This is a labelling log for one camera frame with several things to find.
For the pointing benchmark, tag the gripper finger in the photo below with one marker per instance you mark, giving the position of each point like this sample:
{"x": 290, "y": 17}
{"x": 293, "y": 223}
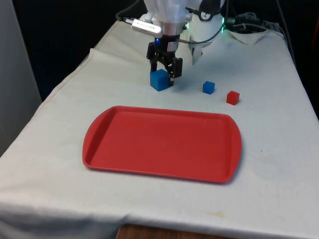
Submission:
{"x": 175, "y": 66}
{"x": 153, "y": 53}

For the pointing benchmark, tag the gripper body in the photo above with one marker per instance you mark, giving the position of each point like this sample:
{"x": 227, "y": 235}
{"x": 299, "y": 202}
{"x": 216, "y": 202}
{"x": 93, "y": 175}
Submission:
{"x": 165, "y": 43}

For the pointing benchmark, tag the large blue cube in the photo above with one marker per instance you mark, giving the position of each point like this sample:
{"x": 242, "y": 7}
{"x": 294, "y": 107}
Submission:
{"x": 158, "y": 80}

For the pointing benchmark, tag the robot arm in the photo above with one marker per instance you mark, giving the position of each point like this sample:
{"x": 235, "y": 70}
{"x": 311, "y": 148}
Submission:
{"x": 164, "y": 10}

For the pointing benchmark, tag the red plastic tray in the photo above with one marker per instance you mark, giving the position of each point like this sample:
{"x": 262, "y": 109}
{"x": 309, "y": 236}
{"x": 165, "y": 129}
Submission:
{"x": 162, "y": 147}

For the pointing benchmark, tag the small blue cube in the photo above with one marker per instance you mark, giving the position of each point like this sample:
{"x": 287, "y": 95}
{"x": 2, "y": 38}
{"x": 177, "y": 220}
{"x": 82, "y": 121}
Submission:
{"x": 208, "y": 87}

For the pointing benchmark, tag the small red cube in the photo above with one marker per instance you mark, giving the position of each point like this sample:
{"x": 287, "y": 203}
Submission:
{"x": 232, "y": 97}

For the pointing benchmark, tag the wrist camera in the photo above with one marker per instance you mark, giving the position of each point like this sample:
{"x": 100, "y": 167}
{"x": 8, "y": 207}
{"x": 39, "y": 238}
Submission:
{"x": 147, "y": 26}

